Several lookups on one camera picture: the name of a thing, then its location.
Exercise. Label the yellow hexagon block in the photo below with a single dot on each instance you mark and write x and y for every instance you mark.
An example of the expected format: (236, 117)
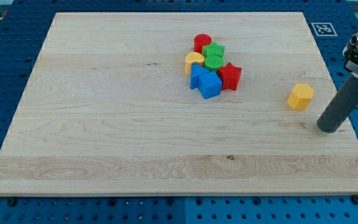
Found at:
(300, 96)

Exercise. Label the wooden board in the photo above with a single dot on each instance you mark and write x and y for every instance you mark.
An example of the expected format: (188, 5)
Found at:
(108, 111)

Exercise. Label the blue cube block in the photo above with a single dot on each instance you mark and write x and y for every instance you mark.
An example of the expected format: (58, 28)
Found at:
(209, 85)

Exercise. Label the blue triangle block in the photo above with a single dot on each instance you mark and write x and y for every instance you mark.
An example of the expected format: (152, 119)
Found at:
(196, 71)

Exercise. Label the yellow heart block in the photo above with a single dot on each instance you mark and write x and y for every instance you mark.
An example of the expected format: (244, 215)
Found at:
(193, 57)

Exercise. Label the green cylinder block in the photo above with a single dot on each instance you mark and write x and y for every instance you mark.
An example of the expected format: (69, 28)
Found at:
(213, 62)

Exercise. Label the red star block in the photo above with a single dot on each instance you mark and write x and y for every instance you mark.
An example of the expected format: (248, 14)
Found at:
(230, 76)

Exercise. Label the green star block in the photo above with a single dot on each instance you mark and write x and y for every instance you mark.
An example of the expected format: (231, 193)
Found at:
(213, 49)

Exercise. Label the red cylinder block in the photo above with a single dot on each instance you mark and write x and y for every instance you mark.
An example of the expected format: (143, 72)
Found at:
(200, 41)

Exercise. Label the white fiducial marker tag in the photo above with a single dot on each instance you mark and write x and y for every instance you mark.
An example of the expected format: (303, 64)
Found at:
(324, 29)

